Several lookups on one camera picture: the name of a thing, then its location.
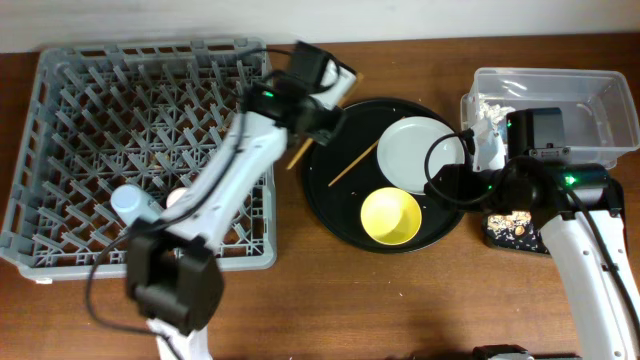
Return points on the pink cup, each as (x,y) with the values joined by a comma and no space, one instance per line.
(174,196)

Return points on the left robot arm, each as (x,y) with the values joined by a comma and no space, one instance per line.
(173,274)

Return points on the yellow bowl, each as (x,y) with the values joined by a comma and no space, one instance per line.
(391,216)

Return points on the food scraps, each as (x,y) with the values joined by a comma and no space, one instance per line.
(509,230)

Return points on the grey round plate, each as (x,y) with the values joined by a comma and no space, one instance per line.
(402,150)

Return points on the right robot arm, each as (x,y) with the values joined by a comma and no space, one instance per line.
(578,210)

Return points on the clear plastic bin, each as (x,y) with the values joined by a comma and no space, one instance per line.
(599,116)

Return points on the black rectangular tray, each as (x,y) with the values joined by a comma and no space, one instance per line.
(534,246)

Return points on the round black tray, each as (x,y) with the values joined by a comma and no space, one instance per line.
(338,206)

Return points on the white tissue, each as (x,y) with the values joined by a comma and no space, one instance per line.
(493,114)

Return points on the grey plastic dishwasher rack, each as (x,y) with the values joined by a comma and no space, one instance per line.
(150,115)

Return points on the blue cup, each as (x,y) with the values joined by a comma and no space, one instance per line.
(130,203)

